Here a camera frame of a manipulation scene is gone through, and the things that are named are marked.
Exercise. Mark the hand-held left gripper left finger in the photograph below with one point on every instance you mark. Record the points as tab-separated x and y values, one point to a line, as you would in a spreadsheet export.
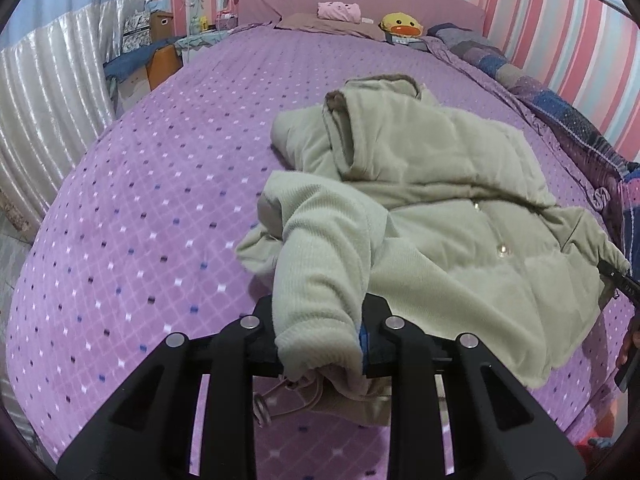
262	340

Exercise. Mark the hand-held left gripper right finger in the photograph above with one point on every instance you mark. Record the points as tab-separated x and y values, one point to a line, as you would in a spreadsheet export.
364	347

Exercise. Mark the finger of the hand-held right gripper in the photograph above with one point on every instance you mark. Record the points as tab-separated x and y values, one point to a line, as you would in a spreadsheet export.
622	282

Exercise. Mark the beige puffer jacket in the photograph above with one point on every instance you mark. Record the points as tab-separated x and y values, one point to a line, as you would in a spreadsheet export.
450	185

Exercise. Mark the purple spotted bed blanket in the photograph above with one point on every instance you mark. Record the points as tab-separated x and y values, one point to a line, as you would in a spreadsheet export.
150	210

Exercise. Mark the blue patchwork quilt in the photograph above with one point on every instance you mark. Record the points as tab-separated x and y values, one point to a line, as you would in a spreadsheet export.
550	95

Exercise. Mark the orange cabinet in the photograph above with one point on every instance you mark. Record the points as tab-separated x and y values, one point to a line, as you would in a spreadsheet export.
164	67

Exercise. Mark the blue cloth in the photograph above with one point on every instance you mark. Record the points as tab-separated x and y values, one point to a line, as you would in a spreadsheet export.
127	60

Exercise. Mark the brown pillow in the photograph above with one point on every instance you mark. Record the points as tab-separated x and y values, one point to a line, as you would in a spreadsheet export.
305	24

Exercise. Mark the silver striped curtain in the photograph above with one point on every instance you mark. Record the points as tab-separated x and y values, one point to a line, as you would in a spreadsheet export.
50	100

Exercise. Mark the yellow duck plush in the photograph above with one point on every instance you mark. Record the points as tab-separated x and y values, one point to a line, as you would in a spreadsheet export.
400	25

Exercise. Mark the cardboard box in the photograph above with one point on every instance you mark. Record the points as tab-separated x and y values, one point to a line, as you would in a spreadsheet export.
161	26

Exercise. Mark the pink folded cloth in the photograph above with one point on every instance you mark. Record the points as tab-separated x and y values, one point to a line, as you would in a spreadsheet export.
339	11

